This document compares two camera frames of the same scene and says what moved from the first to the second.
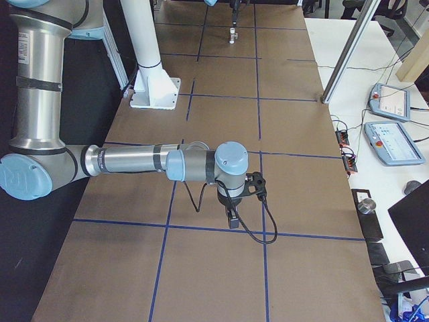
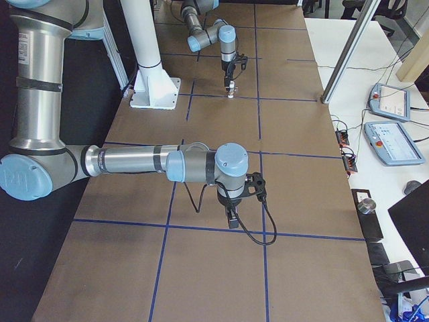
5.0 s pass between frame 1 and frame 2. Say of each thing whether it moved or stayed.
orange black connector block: stayed
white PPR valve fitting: moved
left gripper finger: moved
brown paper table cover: stayed
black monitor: stayed
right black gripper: stayed
